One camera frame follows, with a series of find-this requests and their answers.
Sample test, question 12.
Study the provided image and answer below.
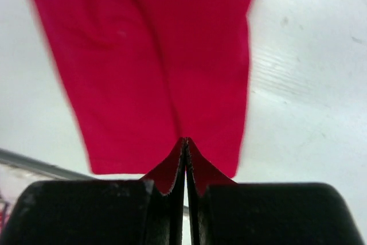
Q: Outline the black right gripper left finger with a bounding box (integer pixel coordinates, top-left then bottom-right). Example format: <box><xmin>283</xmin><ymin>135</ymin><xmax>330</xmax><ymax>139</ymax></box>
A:
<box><xmin>1</xmin><ymin>138</ymin><xmax>186</xmax><ymax>244</ymax></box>

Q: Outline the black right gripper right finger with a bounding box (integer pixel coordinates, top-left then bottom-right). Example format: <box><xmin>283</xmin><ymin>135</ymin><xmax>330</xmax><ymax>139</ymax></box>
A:
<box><xmin>185</xmin><ymin>138</ymin><xmax>364</xmax><ymax>244</ymax></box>

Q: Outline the red t-shirt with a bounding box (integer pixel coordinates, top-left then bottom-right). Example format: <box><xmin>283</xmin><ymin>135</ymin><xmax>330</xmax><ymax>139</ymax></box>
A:
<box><xmin>24</xmin><ymin>0</ymin><xmax>260</xmax><ymax>178</ymax></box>

